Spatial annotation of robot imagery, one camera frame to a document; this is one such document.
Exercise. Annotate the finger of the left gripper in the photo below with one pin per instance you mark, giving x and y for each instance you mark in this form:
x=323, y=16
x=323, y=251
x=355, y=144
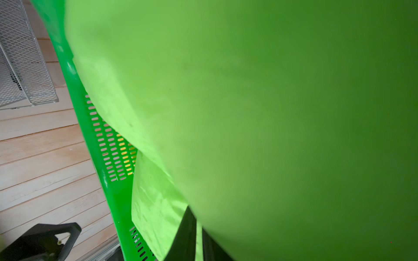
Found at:
x=43, y=242

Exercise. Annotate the light green raincoat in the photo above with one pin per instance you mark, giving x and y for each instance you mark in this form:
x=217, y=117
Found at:
x=289, y=128

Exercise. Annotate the green plastic basket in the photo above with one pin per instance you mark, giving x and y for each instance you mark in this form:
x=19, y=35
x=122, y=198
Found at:
x=113, y=156

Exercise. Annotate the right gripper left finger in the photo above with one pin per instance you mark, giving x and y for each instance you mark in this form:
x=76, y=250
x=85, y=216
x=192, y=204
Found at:
x=184, y=245

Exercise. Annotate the white wire wall shelf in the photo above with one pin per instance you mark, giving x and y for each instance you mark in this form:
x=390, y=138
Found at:
x=25, y=79

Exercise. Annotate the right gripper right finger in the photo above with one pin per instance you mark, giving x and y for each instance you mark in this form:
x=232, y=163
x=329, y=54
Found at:
x=211, y=250

